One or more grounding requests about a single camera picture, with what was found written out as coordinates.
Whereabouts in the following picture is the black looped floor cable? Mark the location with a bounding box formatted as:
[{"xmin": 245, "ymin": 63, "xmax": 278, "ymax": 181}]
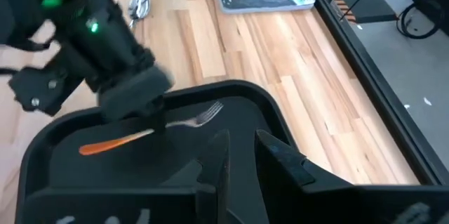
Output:
[{"xmin": 396, "ymin": 2, "xmax": 441, "ymax": 40}]

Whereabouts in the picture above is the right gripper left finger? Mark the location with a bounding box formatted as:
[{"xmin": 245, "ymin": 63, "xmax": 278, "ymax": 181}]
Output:
[{"xmin": 15, "ymin": 129, "xmax": 232, "ymax": 224}]

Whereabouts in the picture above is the silver metal spoon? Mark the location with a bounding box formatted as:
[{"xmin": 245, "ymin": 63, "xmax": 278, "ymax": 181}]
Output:
[{"xmin": 127, "ymin": 0, "xmax": 152, "ymax": 29}]

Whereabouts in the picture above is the black aluminium table frame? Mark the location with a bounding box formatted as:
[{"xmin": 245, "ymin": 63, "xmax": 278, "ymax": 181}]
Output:
[{"xmin": 296, "ymin": 0, "xmax": 449, "ymax": 187}]

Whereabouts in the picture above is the black plastic tray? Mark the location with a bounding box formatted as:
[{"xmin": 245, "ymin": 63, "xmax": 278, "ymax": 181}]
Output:
[{"xmin": 15, "ymin": 79, "xmax": 299, "ymax": 224}]

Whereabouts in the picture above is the orange handled metal fork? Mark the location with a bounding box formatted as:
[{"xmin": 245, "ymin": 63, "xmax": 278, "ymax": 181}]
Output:
[{"xmin": 79, "ymin": 100, "xmax": 225, "ymax": 157}]

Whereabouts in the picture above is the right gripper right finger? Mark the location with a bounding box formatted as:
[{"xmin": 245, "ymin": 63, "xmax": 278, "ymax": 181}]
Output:
[{"xmin": 255, "ymin": 129, "xmax": 449, "ymax": 224}]

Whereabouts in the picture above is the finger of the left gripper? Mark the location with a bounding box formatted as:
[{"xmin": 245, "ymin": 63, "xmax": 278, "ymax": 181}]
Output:
[{"xmin": 150, "ymin": 104, "xmax": 168, "ymax": 134}]

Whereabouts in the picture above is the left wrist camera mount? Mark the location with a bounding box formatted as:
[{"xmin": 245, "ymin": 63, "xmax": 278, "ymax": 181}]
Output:
[{"xmin": 8, "ymin": 65, "xmax": 87, "ymax": 117}]

